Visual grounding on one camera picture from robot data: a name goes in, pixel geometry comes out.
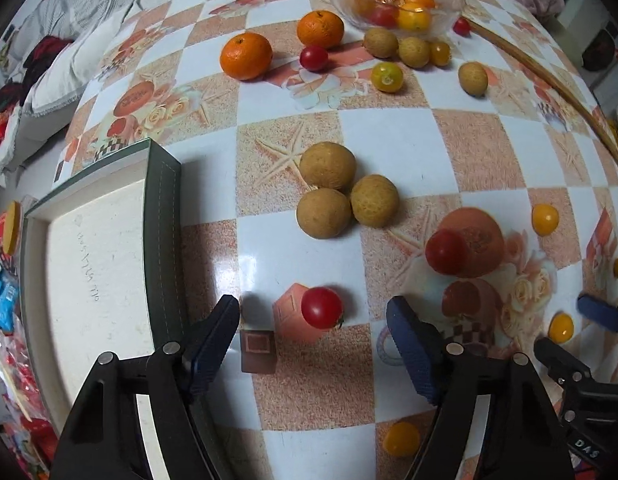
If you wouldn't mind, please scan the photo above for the red cherry tomato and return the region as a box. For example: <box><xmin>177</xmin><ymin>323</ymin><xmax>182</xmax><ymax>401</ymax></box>
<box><xmin>452</xmin><ymin>16</ymin><xmax>472</xmax><ymax>38</ymax></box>
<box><xmin>299</xmin><ymin>46</ymin><xmax>330</xmax><ymax>73</ymax></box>
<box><xmin>425</xmin><ymin>229</ymin><xmax>468</xmax><ymax>275</ymax></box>
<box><xmin>300</xmin><ymin>287</ymin><xmax>344</xmax><ymax>330</ymax></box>
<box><xmin>548</xmin><ymin>312</ymin><xmax>574</xmax><ymax>344</ymax></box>

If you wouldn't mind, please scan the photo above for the longan cluster top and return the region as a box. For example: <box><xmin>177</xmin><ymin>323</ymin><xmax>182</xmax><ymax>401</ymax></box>
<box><xmin>299</xmin><ymin>141</ymin><xmax>357</xmax><ymax>190</ymax></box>

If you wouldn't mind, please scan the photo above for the longan cluster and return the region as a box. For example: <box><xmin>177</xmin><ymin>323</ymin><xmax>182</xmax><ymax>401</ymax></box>
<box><xmin>350</xmin><ymin>174</ymin><xmax>400</xmax><ymax>228</ymax></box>
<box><xmin>296</xmin><ymin>188</ymin><xmax>351</xmax><ymax>240</ymax></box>
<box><xmin>299</xmin><ymin>141</ymin><xmax>357</xmax><ymax>190</ymax></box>

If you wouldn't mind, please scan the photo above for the lone longan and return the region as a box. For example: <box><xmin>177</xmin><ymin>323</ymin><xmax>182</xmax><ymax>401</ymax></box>
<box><xmin>458</xmin><ymin>62</ymin><xmax>489</xmax><ymax>98</ymax></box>

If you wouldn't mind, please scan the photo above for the white tray with green rim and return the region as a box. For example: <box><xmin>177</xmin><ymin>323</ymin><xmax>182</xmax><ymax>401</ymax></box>
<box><xmin>18</xmin><ymin>138</ymin><xmax>230</xmax><ymax>480</ymax></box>

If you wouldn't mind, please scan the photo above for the longan cluster right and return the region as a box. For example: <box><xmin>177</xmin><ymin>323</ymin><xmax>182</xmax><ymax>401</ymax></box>
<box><xmin>350</xmin><ymin>174</ymin><xmax>400</xmax><ymax>228</ymax></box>

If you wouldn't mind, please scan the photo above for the longan cluster bottom left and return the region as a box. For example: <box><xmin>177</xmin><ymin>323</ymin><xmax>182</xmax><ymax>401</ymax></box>
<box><xmin>296</xmin><ymin>188</ymin><xmax>351</xmax><ymax>240</ymax></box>

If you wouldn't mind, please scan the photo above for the long wooden stick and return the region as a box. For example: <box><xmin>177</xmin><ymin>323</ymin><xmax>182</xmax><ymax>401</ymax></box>
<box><xmin>463</xmin><ymin>16</ymin><xmax>618</xmax><ymax>166</ymax></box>

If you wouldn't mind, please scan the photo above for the blue snack packet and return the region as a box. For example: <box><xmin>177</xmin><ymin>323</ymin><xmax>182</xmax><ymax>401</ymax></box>
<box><xmin>0</xmin><ymin>272</ymin><xmax>20</xmax><ymax>335</ymax></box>

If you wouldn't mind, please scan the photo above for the yellow jar lid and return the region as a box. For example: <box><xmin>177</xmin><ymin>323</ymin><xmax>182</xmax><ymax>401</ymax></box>
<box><xmin>2</xmin><ymin>200</ymin><xmax>22</xmax><ymax>256</ymax></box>

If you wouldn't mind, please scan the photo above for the yellow-green cherry tomato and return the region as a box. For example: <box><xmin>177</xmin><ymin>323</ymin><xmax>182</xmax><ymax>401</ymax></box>
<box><xmin>370</xmin><ymin>62</ymin><xmax>405</xmax><ymax>93</ymax></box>

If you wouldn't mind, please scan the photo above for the left mandarin orange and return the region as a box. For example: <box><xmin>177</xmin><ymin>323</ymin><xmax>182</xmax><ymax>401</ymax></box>
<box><xmin>219</xmin><ymin>32</ymin><xmax>273</xmax><ymax>81</ymax></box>

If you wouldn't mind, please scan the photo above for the mandarin orange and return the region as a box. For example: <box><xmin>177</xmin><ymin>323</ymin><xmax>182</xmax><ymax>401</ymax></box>
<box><xmin>219</xmin><ymin>32</ymin><xmax>273</xmax><ymax>81</ymax></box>
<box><xmin>296</xmin><ymin>10</ymin><xmax>345</xmax><ymax>49</ymax></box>

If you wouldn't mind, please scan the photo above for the small orange tomato by bowl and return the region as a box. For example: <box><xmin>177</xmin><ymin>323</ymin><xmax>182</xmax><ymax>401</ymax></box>
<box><xmin>429</xmin><ymin>41</ymin><xmax>451</xmax><ymax>68</ymax></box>

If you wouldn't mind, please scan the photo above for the longan beside bowl middle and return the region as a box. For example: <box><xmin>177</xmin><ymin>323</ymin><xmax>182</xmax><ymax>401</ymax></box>
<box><xmin>398</xmin><ymin>37</ymin><xmax>431</xmax><ymax>68</ymax></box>

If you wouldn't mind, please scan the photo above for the longan beside bowl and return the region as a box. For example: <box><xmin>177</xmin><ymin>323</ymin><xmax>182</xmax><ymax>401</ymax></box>
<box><xmin>363</xmin><ymin>27</ymin><xmax>399</xmax><ymax>58</ymax></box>
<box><xmin>398</xmin><ymin>37</ymin><xmax>431</xmax><ymax>68</ymax></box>

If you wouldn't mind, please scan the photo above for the longan beside bowl left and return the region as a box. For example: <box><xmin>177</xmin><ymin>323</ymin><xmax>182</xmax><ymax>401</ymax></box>
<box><xmin>363</xmin><ymin>27</ymin><xmax>399</xmax><ymax>58</ymax></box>

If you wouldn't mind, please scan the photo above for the red cherry tomato by stick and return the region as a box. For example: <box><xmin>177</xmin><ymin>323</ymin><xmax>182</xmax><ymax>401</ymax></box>
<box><xmin>452</xmin><ymin>16</ymin><xmax>472</xmax><ymax>38</ymax></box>

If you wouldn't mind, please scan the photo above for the yellow tomato in bowl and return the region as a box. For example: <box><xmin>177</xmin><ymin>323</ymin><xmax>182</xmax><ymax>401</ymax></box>
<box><xmin>397</xmin><ymin>2</ymin><xmax>433</xmax><ymax>32</ymax></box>

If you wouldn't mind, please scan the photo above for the right mandarin orange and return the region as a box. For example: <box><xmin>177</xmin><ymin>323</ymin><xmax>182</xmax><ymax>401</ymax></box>
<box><xmin>296</xmin><ymin>10</ymin><xmax>345</xmax><ymax>49</ymax></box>

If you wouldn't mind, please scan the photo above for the red tomato in bowl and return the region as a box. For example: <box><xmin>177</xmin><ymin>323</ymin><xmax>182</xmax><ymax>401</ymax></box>
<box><xmin>369</xmin><ymin>3</ymin><xmax>399</xmax><ymax>29</ymax></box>

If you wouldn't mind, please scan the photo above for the white grey sofa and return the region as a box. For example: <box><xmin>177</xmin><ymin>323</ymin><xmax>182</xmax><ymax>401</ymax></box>
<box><xmin>0</xmin><ymin>0</ymin><xmax>166</xmax><ymax>188</ymax></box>

